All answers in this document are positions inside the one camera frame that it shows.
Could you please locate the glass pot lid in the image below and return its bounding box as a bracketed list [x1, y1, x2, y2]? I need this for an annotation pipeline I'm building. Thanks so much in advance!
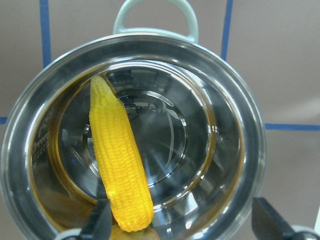
[55, 225, 320, 240]

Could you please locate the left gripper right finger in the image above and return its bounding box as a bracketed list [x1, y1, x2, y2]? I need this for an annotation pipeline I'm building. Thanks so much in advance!
[251, 197, 304, 240]

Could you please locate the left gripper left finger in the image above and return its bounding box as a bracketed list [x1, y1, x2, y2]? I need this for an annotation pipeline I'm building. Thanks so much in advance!
[79, 199, 112, 240]

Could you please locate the yellow corn cob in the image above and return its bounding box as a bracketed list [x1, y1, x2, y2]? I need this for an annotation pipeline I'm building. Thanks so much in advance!
[89, 75, 154, 232]

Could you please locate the mint green steel pot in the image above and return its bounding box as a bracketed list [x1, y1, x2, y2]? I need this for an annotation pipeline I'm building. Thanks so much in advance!
[0, 0, 267, 240]

